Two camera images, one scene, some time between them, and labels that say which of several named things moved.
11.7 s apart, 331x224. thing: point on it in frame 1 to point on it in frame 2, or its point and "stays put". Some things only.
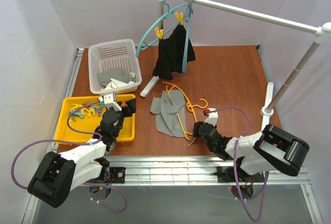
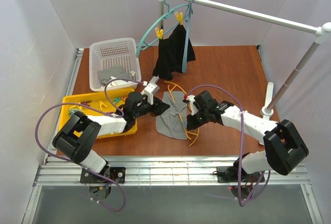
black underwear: x=169 y=57 stays put
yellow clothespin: x=160 y=33 stays put
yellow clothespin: x=180 y=17 stays put
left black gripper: x=128 y=106 to x=155 y=104
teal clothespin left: x=76 y=112 stays put
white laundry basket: x=111 y=54 stays put
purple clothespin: x=99 y=111 to x=85 y=102
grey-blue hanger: x=186 y=44 stays put
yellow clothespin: x=78 y=105 to x=101 y=103
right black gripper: x=197 y=128 to x=196 y=118
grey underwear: x=166 y=109 stays put
